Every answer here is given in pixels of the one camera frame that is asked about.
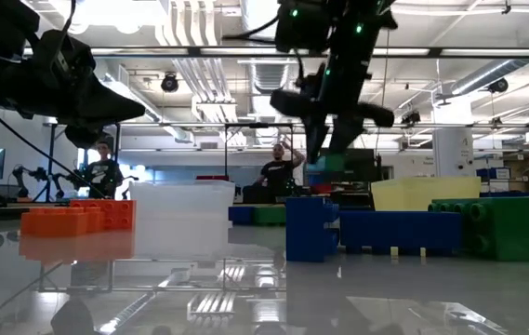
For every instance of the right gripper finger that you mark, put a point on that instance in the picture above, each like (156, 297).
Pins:
(316, 137)
(342, 132)

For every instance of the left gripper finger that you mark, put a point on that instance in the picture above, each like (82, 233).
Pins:
(110, 106)
(85, 136)

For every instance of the orange toy building block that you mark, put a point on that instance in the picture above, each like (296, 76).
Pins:
(52, 223)
(115, 215)

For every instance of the green toy building block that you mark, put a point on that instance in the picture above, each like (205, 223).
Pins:
(268, 215)
(506, 228)

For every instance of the blue toy building block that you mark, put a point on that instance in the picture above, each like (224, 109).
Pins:
(399, 230)
(241, 215)
(308, 230)

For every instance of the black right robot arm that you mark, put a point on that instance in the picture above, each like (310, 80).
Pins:
(347, 51)

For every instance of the person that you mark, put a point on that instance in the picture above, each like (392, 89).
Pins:
(277, 174)
(102, 174)

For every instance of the large black monitor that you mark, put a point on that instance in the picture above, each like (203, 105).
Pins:
(366, 167)

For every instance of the yellow plastic bin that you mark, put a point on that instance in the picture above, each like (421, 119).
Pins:
(424, 193)

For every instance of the white building column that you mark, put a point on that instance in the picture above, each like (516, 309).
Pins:
(452, 144)

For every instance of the red box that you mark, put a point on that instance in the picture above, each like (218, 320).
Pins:
(212, 178)

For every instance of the clear plastic bin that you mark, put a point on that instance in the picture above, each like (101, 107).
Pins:
(182, 200)

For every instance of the blue storage bin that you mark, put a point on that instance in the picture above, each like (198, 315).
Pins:
(487, 173)

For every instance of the silver slanted ceiling pipe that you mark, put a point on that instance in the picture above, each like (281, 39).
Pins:
(492, 72)

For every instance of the white glossy table sheet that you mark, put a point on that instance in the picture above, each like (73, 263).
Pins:
(385, 298)

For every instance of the black background rig frame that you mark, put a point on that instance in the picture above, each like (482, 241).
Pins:
(51, 158)
(259, 125)

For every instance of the silver round ceiling duct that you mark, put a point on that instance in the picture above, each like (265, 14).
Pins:
(264, 76)

